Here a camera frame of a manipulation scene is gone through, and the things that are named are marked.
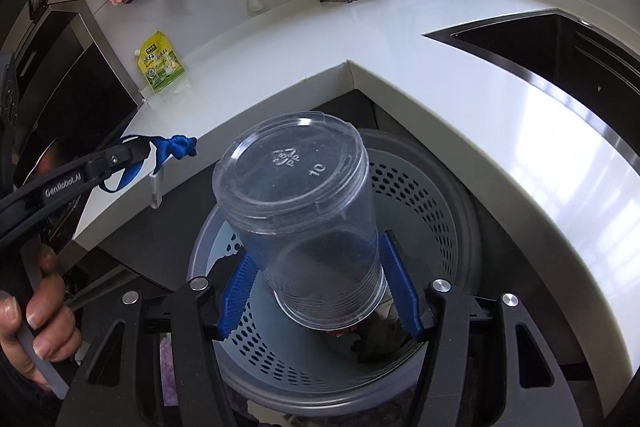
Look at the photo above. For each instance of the red and white snack wrapper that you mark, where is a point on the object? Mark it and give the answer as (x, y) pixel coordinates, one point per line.
(340, 333)

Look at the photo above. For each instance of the black integrated stove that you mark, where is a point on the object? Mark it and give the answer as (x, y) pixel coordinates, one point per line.
(75, 97)

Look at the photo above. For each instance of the grey perforated trash bin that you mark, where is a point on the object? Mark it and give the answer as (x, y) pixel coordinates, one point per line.
(425, 207)

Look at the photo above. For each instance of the black sink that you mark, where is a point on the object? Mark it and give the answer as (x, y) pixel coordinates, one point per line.
(575, 67)

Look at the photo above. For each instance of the yellow seasoning pouch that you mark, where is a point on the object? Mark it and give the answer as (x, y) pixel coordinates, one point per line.
(160, 64)

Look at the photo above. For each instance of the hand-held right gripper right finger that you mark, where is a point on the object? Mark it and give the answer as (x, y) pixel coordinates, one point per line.
(400, 289)

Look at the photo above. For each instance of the purple patterned floor cloth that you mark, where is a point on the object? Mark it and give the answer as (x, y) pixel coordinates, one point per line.
(169, 372)

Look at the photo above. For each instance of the clear plastic cup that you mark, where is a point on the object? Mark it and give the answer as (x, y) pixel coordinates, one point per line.
(300, 217)

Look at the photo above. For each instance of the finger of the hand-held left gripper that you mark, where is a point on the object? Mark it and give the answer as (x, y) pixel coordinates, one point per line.
(125, 171)
(125, 152)

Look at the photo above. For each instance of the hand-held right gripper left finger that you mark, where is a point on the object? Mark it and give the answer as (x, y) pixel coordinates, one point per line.
(235, 299)

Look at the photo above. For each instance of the person's left hand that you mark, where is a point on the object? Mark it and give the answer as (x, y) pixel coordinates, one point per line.
(47, 307)

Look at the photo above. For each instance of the brown wok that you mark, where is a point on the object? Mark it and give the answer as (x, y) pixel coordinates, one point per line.
(47, 157)

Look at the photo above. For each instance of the black cloth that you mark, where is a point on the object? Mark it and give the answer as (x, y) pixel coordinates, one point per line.
(380, 337)

